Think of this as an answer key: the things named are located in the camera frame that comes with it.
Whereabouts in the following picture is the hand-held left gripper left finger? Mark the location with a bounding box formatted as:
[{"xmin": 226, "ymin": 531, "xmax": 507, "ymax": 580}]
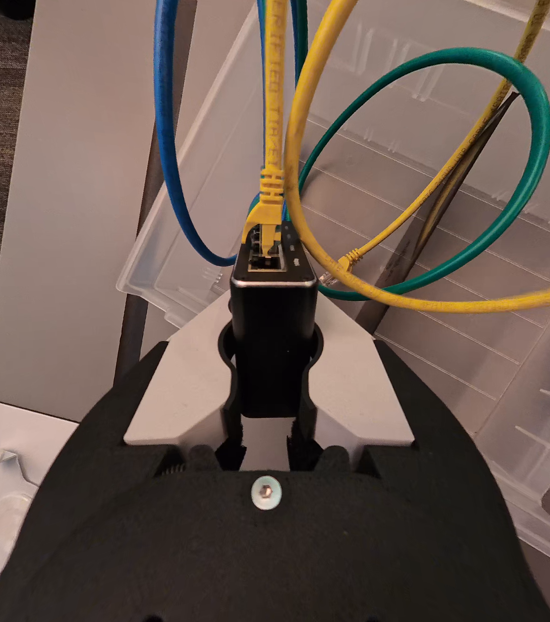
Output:
[{"xmin": 123, "ymin": 295, "xmax": 247, "ymax": 457}]

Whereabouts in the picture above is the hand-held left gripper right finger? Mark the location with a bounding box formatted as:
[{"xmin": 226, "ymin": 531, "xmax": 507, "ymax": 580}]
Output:
[{"xmin": 288, "ymin": 310, "xmax": 415, "ymax": 450}]

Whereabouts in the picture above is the clear plastic bin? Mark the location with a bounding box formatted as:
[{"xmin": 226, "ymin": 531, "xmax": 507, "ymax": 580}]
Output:
[{"xmin": 116, "ymin": 0, "xmax": 550, "ymax": 568}]

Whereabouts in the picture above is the black ethernet switch box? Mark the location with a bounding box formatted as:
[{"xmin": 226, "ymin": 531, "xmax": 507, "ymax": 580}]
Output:
[{"xmin": 229, "ymin": 221, "xmax": 320, "ymax": 420}]

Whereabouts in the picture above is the blue ethernet cable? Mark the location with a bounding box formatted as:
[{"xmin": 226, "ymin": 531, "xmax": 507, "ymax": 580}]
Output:
[{"xmin": 153, "ymin": 0, "xmax": 306, "ymax": 268}]

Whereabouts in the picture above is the yellow ethernet cable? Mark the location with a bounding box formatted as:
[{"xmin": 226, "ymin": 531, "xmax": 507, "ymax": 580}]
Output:
[{"xmin": 241, "ymin": 0, "xmax": 550, "ymax": 315}]

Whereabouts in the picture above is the green ethernet cable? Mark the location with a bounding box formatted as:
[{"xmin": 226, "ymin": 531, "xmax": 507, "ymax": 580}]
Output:
[{"xmin": 288, "ymin": 0, "xmax": 550, "ymax": 303}]

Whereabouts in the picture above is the white sign stand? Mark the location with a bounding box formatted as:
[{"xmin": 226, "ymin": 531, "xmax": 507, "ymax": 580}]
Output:
[{"xmin": 0, "ymin": 400, "xmax": 82, "ymax": 609}]

